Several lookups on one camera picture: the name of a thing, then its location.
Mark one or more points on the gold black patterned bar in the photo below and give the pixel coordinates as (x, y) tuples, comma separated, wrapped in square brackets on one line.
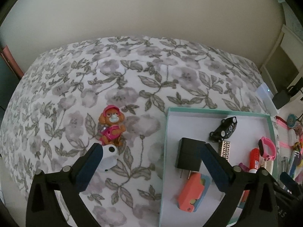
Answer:
[(224, 149)]

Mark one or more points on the black wall adapter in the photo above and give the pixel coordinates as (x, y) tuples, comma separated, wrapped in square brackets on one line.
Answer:
[(281, 98)]

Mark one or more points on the pink kids watch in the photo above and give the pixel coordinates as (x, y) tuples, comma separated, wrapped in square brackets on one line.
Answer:
[(267, 149)]

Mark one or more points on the brown pup toy figure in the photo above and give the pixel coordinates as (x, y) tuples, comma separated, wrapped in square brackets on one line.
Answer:
[(111, 127)]

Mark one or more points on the grey floral blanket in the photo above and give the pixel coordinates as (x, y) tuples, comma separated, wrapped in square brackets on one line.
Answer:
[(69, 93)]

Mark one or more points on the white router box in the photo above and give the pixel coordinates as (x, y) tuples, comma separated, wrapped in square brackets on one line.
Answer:
[(266, 96)]

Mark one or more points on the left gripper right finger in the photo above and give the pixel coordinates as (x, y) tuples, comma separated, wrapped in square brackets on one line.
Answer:
[(260, 208)]

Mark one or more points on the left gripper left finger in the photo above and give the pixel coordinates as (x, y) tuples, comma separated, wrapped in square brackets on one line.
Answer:
[(43, 208)]

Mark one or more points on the magenta lip balm tube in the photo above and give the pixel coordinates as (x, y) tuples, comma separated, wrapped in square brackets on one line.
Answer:
[(243, 167)]

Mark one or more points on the black power adapter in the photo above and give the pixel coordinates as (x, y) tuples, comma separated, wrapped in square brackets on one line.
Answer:
[(189, 155)]

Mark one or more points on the red white glue stick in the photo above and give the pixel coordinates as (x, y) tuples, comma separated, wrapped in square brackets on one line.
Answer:
[(254, 160)]

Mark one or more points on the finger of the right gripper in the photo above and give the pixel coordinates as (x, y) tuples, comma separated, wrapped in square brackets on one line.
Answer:
[(289, 183)]

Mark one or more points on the colourful toy pile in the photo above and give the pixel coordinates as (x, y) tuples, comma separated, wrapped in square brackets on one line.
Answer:
[(290, 142)]

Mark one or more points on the dark cabinet door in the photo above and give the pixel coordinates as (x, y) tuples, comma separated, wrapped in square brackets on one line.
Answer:
[(11, 75)]

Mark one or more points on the black toy car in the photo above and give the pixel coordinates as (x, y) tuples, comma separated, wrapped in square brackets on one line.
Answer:
[(225, 130)]

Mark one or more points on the teal rimmed white tray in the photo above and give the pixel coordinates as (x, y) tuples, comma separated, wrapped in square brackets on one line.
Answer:
[(197, 124)]

